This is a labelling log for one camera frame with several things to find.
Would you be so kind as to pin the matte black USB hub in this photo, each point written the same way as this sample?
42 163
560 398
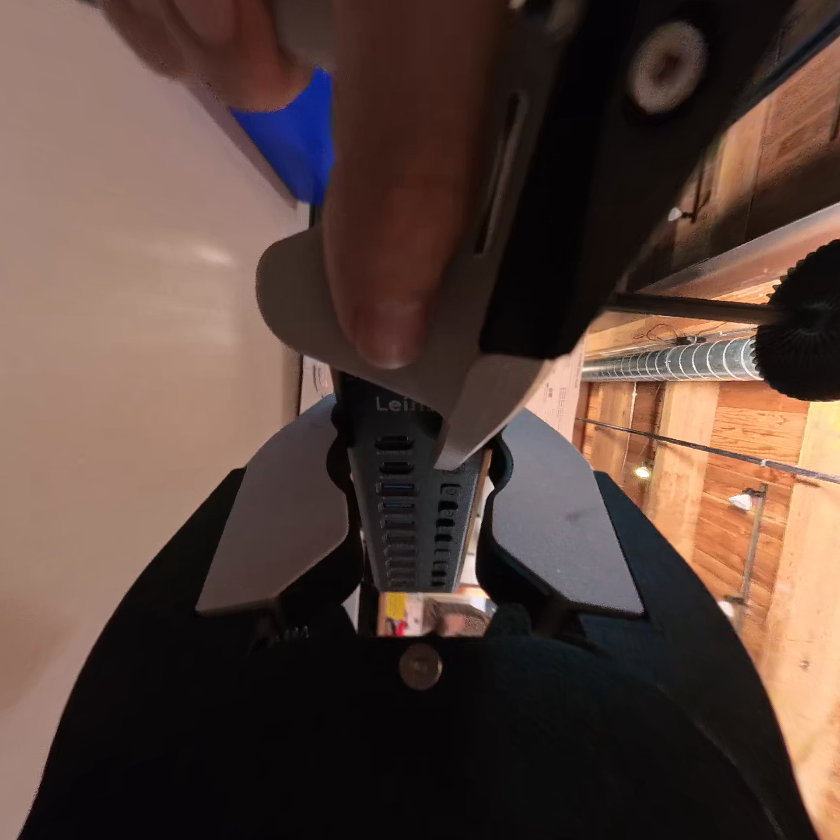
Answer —
407 525

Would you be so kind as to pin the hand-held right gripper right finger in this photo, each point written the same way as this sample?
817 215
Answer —
564 525

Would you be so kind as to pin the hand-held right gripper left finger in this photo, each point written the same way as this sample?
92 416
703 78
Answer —
282 518

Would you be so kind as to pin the grey desk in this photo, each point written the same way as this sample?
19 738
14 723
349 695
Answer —
131 328

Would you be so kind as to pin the blue plastic bin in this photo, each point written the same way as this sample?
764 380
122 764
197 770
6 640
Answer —
295 144

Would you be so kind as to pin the person's left hand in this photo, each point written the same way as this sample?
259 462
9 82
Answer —
394 197

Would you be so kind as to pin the silver ventilation duct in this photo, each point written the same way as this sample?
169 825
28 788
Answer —
669 361

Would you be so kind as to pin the black ceiling rail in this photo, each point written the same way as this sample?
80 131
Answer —
689 308

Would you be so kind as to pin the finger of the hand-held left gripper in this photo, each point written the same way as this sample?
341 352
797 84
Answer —
492 400

